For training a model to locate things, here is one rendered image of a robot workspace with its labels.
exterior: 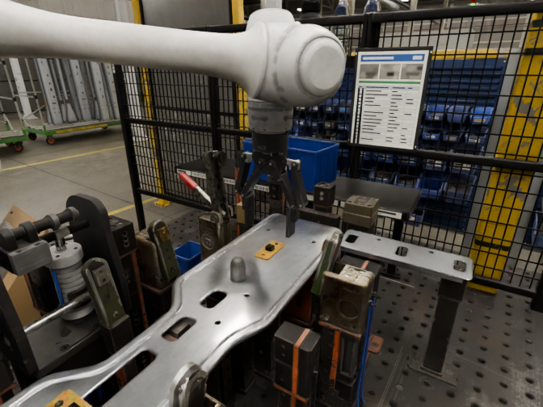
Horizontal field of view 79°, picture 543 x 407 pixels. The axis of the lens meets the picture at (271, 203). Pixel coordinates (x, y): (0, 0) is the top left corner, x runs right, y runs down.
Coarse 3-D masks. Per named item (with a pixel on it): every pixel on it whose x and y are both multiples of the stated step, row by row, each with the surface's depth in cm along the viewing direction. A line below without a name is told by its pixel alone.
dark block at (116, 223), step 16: (112, 224) 63; (128, 224) 64; (128, 240) 64; (128, 256) 66; (128, 272) 66; (128, 288) 67; (144, 304) 72; (144, 320) 72; (144, 352) 74; (144, 368) 75
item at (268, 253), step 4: (268, 244) 78; (272, 244) 80; (280, 244) 80; (264, 248) 78; (268, 248) 76; (272, 248) 77; (276, 248) 78; (280, 248) 78; (260, 252) 76; (264, 252) 76; (268, 252) 76; (272, 252) 76; (276, 252) 76; (256, 256) 74; (260, 256) 74; (264, 256) 74; (268, 256) 74
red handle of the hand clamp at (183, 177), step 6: (180, 174) 83; (186, 174) 84; (186, 180) 83; (192, 180) 83; (192, 186) 83; (198, 186) 84; (198, 192) 82; (204, 192) 83; (204, 198) 82; (210, 204) 82; (222, 210) 82; (222, 216) 81
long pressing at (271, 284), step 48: (240, 240) 82; (288, 240) 82; (192, 288) 64; (240, 288) 64; (288, 288) 64; (144, 336) 52; (192, 336) 53; (240, 336) 53; (48, 384) 44; (96, 384) 45; (144, 384) 45
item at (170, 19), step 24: (144, 0) 286; (168, 0) 269; (192, 0) 254; (216, 0) 242; (240, 0) 230; (144, 24) 295; (168, 24) 277; (192, 24) 261; (216, 24) 248; (192, 96) 287; (240, 96) 253; (168, 120) 316; (192, 120) 297; (240, 120) 261; (168, 144) 327; (240, 144) 269
